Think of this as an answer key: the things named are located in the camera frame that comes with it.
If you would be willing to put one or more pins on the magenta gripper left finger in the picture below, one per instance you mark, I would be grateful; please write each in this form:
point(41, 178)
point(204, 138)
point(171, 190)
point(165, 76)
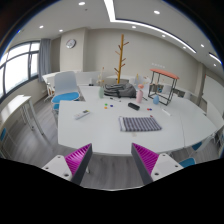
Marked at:
point(78, 161)

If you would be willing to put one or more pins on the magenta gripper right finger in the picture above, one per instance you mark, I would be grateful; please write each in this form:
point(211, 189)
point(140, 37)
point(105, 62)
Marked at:
point(145, 160)

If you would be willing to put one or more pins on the grey striped towel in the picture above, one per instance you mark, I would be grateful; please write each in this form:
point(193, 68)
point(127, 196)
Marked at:
point(138, 124)

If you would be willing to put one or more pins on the white remote control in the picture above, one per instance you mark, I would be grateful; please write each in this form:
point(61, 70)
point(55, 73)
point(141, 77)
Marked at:
point(81, 114)

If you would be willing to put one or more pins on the white marker pen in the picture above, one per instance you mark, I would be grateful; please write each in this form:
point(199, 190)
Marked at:
point(166, 112)

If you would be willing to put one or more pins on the black rectangular case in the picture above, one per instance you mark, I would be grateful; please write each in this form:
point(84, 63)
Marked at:
point(133, 106)

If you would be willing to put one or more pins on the blue small vase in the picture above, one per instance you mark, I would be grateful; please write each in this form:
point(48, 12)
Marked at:
point(156, 99)

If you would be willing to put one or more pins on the pink bottle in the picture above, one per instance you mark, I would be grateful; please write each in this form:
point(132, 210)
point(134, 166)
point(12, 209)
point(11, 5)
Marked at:
point(139, 96)

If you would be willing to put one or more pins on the orange top metal stand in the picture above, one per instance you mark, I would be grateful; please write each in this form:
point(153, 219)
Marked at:
point(163, 84)

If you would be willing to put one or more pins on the green glass vase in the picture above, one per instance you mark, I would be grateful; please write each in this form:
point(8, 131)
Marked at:
point(101, 92)

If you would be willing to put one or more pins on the blue white office chair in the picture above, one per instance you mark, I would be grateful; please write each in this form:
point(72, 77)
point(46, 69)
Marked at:
point(66, 89)

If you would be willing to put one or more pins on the white side desk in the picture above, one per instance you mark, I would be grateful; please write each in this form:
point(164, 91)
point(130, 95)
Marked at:
point(19, 103)

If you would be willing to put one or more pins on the yellow wooden coat stand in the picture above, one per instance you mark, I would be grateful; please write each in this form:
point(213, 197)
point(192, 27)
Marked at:
point(121, 58)

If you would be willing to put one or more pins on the grey window curtain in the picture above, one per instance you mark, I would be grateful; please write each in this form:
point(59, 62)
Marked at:
point(44, 66)

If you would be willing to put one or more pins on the round wall clock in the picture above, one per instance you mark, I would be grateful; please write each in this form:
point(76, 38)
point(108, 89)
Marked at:
point(70, 43)

